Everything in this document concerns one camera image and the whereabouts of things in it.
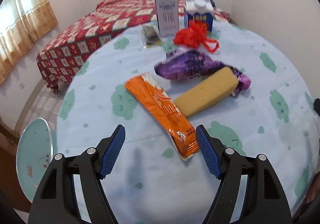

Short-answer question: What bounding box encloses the orange snack wrapper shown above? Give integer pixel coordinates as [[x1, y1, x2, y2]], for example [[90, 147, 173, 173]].
[[125, 72, 200, 161]]

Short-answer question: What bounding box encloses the left beige curtain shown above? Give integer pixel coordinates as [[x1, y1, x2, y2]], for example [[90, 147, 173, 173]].
[[1, 0, 58, 83]]

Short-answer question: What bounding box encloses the yellow sponge block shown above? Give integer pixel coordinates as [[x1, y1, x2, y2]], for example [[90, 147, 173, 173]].
[[174, 67, 239, 117]]

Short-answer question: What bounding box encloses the red plastic bag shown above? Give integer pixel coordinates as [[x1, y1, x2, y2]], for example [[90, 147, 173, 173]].
[[173, 20, 220, 53]]

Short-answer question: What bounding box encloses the teal round trash bin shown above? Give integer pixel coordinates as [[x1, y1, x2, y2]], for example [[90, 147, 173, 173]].
[[16, 117, 54, 202]]

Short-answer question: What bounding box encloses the bed with red quilt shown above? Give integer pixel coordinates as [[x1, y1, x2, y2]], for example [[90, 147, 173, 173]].
[[35, 0, 201, 95]]

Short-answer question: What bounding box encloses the grey white milk carton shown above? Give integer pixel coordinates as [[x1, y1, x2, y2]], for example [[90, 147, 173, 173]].
[[155, 0, 179, 37]]

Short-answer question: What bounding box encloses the light blue patterned tablecloth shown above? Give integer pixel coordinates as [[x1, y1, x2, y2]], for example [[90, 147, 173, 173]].
[[57, 22, 319, 223]]

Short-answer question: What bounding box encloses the small dark foil packet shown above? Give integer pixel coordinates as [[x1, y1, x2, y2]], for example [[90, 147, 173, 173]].
[[142, 25, 162, 48]]

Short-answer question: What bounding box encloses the blue white capped carton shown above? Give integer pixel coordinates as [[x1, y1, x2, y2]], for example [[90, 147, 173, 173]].
[[184, 0, 214, 33]]

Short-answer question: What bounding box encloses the purple snack wrapper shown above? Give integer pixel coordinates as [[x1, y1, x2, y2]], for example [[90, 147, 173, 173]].
[[154, 47, 252, 97]]

